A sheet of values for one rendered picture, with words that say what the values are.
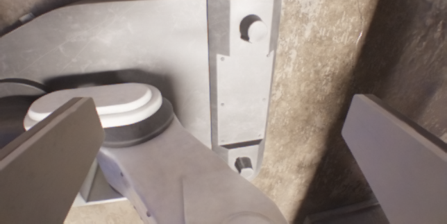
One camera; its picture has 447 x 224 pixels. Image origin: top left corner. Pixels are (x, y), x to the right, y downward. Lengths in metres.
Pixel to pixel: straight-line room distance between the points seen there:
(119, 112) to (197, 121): 0.25
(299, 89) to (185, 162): 0.59
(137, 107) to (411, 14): 0.95
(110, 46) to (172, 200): 0.31
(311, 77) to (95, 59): 0.66
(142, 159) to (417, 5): 0.99
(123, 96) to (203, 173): 0.17
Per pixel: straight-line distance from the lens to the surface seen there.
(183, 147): 0.33
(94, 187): 0.50
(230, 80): 0.48
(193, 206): 0.23
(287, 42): 0.72
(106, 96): 0.38
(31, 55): 0.53
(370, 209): 1.78
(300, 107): 0.87
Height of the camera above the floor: 0.61
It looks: 57 degrees down
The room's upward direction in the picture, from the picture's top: 156 degrees clockwise
